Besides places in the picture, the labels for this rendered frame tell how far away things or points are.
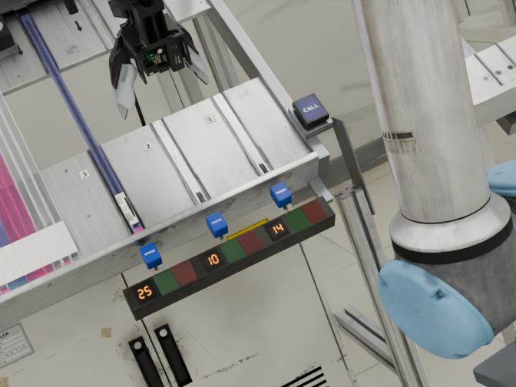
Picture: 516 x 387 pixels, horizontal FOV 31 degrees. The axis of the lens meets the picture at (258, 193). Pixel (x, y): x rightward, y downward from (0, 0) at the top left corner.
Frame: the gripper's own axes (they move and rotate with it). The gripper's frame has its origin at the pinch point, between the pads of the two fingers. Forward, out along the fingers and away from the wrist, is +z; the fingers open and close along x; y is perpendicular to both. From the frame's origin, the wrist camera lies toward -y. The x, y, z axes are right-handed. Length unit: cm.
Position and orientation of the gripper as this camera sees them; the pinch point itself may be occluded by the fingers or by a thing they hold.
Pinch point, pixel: (163, 97)
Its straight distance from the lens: 139.7
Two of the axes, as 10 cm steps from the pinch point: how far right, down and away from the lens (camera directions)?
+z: 1.5, 7.1, 6.9
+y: 4.4, 5.8, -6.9
